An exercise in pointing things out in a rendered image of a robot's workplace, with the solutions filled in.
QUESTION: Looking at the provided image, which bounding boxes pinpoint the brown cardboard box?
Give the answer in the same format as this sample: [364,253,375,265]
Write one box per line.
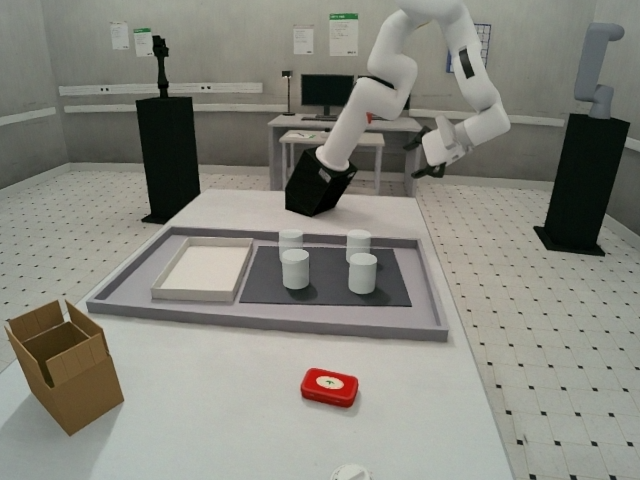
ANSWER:
[4,299,125,437]

